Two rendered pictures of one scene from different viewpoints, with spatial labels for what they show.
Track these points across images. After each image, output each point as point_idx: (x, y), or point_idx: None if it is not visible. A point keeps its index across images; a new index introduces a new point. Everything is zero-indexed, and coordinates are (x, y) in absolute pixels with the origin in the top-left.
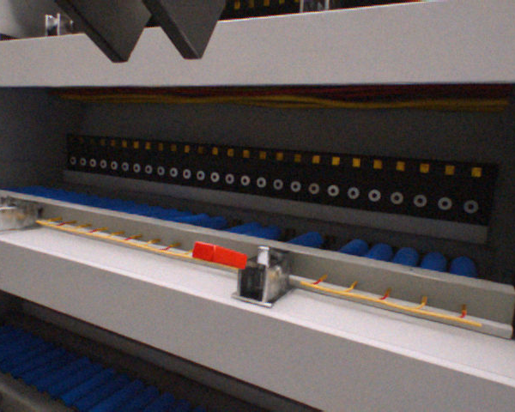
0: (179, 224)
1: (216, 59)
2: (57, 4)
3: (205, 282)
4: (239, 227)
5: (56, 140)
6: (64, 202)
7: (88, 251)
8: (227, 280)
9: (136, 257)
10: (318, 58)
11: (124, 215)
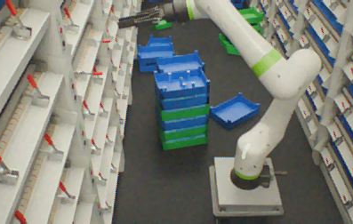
0: (79, 49)
1: (88, 17)
2: (125, 28)
3: (92, 50)
4: None
5: None
6: (73, 67)
7: (87, 63)
8: (89, 48)
9: (85, 58)
10: (91, 10)
11: (77, 56)
